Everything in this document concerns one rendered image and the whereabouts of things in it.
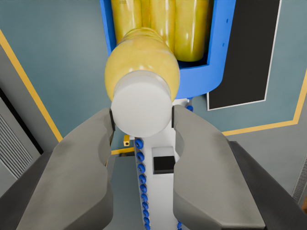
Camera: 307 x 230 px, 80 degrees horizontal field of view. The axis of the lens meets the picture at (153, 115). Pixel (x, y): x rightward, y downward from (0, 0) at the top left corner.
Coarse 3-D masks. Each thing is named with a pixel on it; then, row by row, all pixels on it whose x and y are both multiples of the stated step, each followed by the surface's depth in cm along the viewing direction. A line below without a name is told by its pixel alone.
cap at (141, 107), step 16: (128, 80) 11; (144, 80) 11; (128, 96) 11; (144, 96) 11; (160, 96) 11; (112, 112) 11; (128, 112) 11; (144, 112) 11; (160, 112) 12; (128, 128) 12; (144, 128) 12; (160, 128) 12
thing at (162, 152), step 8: (152, 152) 82; (160, 152) 82; (168, 152) 82; (152, 160) 78; (160, 160) 76; (168, 160) 75; (160, 168) 72; (168, 168) 72; (160, 176) 72; (168, 176) 72
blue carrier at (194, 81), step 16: (224, 0) 31; (112, 16) 45; (224, 16) 33; (112, 32) 46; (224, 32) 35; (112, 48) 46; (224, 48) 38; (192, 64) 54; (208, 64) 36; (224, 64) 42; (192, 80) 36; (208, 80) 38; (176, 96) 37; (192, 96) 38
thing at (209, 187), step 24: (192, 120) 10; (192, 144) 8; (216, 144) 8; (192, 168) 7; (216, 168) 7; (192, 192) 6; (216, 192) 6; (240, 192) 6; (192, 216) 6; (216, 216) 6; (240, 216) 6
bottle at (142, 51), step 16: (128, 32) 25; (144, 32) 19; (128, 48) 14; (144, 48) 14; (160, 48) 15; (112, 64) 14; (128, 64) 13; (144, 64) 13; (160, 64) 14; (176, 64) 16; (112, 80) 14; (160, 80) 13; (176, 80) 15; (112, 96) 14
